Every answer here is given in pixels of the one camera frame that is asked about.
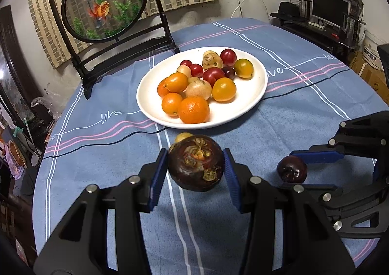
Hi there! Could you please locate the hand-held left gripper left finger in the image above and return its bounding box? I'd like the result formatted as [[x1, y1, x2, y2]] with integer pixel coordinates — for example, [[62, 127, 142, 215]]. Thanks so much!
[[33, 149, 169, 275]]

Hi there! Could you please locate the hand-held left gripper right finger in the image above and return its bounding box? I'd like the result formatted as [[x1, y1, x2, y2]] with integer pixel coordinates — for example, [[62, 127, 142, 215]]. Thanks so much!
[[223, 149, 357, 275]]

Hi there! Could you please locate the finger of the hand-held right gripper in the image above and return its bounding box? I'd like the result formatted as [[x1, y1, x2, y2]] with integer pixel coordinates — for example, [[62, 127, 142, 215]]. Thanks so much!
[[290, 111, 389, 164], [281, 172, 389, 239]]

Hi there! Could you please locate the dark purple mangosteen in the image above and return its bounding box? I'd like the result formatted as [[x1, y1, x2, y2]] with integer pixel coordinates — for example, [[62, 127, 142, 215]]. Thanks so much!
[[168, 135, 226, 192]]

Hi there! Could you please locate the small orange tangerine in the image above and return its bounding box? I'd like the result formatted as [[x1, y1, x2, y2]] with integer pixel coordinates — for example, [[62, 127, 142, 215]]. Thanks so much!
[[161, 92, 183, 117], [157, 77, 171, 97], [166, 72, 189, 93]]

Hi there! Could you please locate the large orange tangerine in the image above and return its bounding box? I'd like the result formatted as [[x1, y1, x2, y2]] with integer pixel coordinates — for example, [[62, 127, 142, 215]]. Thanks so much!
[[178, 96, 210, 124]]

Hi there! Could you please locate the white plate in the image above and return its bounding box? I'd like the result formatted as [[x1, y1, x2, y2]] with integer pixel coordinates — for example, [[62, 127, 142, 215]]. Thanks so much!
[[136, 47, 268, 129]]

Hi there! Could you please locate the yellow tangerine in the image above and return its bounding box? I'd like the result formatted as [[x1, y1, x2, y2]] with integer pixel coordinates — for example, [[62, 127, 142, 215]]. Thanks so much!
[[212, 77, 237, 103]]

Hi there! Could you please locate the pale yellow plum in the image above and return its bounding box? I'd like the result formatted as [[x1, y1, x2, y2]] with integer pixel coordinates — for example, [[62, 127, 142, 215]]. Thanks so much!
[[176, 65, 192, 79], [185, 78, 212, 101]]

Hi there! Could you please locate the yellow-green tangerine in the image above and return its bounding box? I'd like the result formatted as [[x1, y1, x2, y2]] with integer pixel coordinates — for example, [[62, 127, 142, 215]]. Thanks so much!
[[234, 58, 254, 79]]

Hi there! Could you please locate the spotted tan plum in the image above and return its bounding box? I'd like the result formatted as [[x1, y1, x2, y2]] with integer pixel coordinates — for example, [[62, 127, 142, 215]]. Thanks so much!
[[202, 51, 223, 70]]

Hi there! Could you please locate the blue striped tablecloth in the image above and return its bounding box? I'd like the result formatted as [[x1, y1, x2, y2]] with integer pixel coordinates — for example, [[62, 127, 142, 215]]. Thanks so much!
[[32, 18, 389, 275]]

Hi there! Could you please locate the large cardboard box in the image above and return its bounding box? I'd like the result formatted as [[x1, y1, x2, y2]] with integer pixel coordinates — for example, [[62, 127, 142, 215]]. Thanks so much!
[[353, 50, 389, 102]]

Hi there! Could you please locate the white bucket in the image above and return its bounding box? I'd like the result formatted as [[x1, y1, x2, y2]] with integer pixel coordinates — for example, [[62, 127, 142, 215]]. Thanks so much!
[[363, 30, 385, 70]]

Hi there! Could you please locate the black computer desk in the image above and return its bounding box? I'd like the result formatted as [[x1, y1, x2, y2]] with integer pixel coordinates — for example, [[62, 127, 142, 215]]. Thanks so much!
[[272, 0, 368, 58]]

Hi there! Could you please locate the clear plastic bag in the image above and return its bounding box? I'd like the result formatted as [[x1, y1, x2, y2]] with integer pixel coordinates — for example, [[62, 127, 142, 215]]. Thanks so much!
[[30, 82, 63, 120]]

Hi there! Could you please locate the lilac cloth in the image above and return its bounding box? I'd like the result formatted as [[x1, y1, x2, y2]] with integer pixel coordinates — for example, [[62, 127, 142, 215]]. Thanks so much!
[[2, 140, 28, 177]]

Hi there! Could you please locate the computer monitor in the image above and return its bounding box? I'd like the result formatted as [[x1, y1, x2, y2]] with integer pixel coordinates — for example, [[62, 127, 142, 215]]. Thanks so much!
[[311, 0, 351, 28]]

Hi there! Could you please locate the black hat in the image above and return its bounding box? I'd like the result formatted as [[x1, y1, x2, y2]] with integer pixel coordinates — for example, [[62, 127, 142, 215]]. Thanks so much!
[[270, 2, 306, 22]]

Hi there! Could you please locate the dark framed painting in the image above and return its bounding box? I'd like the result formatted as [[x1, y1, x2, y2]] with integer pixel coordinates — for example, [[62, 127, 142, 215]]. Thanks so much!
[[0, 5, 46, 130]]

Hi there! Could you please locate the round goldfish table screen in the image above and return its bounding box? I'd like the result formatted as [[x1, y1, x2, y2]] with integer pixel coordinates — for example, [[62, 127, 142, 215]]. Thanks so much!
[[46, 0, 180, 100]]

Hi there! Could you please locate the white power cable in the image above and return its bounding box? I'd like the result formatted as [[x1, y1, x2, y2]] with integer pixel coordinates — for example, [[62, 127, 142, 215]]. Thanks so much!
[[230, 0, 247, 19]]

